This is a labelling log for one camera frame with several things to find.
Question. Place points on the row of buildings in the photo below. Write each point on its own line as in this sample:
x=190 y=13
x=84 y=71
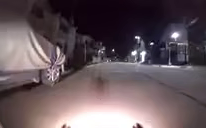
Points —
x=81 y=46

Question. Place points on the pale pavement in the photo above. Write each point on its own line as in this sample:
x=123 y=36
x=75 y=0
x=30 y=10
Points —
x=171 y=66

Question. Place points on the car under pale cover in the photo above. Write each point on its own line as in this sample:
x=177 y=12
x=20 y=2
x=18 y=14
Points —
x=21 y=53

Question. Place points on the street lamp pole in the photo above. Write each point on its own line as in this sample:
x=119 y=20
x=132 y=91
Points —
x=169 y=50

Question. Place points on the grey asphalt road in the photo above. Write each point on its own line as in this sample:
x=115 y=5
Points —
x=131 y=86

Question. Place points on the building with lit gate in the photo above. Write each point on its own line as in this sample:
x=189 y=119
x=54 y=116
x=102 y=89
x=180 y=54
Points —
x=177 y=43

